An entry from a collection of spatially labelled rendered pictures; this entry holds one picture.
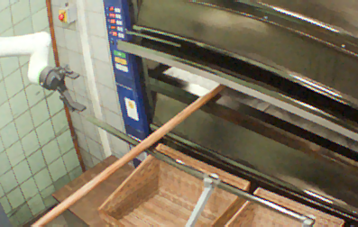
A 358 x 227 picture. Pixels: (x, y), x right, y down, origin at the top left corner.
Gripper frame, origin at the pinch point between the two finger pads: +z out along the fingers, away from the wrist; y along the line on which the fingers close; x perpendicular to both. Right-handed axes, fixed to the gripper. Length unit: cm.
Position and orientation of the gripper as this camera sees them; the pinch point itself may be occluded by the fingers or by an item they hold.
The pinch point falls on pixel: (78, 92)
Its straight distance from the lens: 198.4
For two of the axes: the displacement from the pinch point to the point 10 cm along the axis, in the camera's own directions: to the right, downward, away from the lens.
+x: -6.8, 4.7, -5.6
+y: 1.3, 8.3, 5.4
